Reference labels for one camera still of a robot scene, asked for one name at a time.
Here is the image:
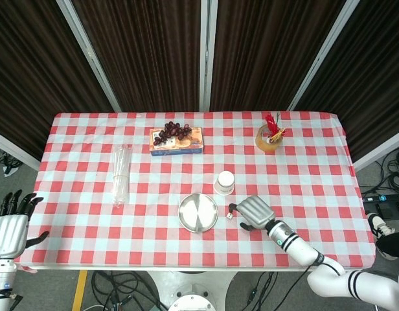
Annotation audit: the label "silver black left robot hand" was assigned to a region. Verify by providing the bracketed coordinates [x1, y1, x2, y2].
[0, 190, 50, 260]

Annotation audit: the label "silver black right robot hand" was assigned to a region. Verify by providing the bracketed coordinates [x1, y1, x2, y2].
[229, 195, 275, 233]

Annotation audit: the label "white paper cup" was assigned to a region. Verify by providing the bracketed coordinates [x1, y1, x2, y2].
[213, 171, 236, 196]

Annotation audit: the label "round metal plate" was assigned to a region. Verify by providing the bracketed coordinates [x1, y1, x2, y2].
[177, 192, 219, 233]

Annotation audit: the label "red white checkered tablecloth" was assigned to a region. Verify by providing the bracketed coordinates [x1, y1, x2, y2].
[19, 111, 378, 270]

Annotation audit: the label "amber glass with cocktail picks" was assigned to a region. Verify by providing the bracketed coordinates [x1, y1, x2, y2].
[255, 112, 286, 153]

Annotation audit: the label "yellow floor tape strip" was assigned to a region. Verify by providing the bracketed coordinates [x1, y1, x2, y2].
[71, 270, 89, 311]

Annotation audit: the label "orange blue snack box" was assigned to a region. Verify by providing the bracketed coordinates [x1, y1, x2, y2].
[149, 126, 204, 157]

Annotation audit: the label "bunch of dark red grapes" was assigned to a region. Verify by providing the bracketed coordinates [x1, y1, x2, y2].
[153, 121, 192, 146]

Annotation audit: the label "white black sneaker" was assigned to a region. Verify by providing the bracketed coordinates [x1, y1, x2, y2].
[367, 213, 396, 240]

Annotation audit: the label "bundle of clear plastic straws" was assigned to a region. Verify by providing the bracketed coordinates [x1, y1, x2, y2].
[111, 144, 133, 208]

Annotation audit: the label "dark brown partition panel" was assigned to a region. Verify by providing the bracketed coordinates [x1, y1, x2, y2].
[0, 0, 113, 161]
[296, 0, 399, 163]
[71, 0, 201, 113]
[209, 0, 347, 112]

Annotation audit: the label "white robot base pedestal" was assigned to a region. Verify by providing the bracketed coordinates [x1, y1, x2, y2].
[144, 270, 239, 311]

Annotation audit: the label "black floor cables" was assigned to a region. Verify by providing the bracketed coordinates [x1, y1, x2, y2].
[89, 270, 170, 311]

